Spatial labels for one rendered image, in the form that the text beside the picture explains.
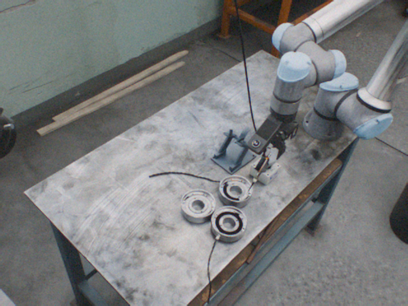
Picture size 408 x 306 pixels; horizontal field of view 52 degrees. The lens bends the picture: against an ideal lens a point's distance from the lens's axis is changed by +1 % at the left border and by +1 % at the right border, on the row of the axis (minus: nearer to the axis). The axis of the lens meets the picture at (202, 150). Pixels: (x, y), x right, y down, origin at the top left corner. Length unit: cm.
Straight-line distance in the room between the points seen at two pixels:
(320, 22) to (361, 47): 266
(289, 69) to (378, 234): 156
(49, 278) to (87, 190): 86
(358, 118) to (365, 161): 137
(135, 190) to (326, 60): 68
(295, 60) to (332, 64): 12
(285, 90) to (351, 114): 42
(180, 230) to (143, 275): 17
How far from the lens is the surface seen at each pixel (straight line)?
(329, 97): 148
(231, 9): 346
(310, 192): 173
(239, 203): 127
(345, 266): 226
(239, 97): 168
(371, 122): 140
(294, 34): 119
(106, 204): 130
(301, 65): 103
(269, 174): 134
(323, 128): 155
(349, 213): 246
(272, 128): 113
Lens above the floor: 184
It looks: 46 degrees down
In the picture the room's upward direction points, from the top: 6 degrees clockwise
